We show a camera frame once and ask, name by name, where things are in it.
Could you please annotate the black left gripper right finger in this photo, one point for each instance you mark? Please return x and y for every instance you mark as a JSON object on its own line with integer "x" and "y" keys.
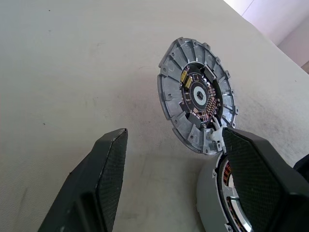
{"x": 265, "y": 183}

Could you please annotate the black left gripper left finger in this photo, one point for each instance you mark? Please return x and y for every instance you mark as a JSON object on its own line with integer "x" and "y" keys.
{"x": 96, "y": 183}

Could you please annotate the grey round motor housing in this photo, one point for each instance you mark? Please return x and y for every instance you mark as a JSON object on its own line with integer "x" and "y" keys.
{"x": 173, "y": 62}

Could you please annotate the copper wound stator ring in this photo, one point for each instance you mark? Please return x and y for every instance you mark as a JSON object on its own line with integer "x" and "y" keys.
{"x": 207, "y": 193}

